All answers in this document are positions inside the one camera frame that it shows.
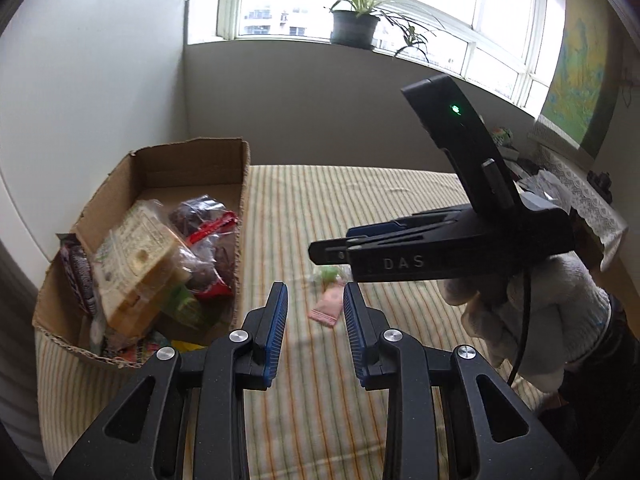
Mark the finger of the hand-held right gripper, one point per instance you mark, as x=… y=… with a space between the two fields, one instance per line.
x=380 y=229
x=330 y=251

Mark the crumpled clear plastic bag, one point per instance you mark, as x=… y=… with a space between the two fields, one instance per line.
x=547 y=185

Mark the dark brown chocolate bar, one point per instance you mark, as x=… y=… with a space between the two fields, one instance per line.
x=80 y=275

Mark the green candy clear wrapper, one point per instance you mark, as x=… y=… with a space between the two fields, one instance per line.
x=327 y=275

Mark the striped tablecloth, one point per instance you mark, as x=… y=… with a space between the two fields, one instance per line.
x=300 y=210

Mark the potted plant grey pot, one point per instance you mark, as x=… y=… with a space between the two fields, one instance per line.
x=352 y=30

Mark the cardboard box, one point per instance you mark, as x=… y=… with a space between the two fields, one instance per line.
x=190 y=165

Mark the white lace cloth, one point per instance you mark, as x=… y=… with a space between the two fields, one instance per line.
x=580 y=190

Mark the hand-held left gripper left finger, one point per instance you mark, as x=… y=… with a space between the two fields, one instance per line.
x=277 y=330

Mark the person's right hand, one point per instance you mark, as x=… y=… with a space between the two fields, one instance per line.
x=550 y=310

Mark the person's right forearm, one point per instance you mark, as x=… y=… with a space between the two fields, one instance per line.
x=605 y=350

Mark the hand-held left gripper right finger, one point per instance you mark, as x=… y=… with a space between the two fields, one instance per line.
x=352 y=330

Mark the green printed carton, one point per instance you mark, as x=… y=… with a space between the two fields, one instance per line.
x=502 y=136

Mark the pink candy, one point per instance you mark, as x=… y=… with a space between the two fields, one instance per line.
x=327 y=310

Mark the wall map poster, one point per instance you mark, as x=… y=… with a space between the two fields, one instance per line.
x=575 y=75

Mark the small black device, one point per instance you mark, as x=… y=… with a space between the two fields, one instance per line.
x=600 y=185

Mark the sliced sandwich bread packet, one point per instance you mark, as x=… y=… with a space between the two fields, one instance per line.
x=140 y=270

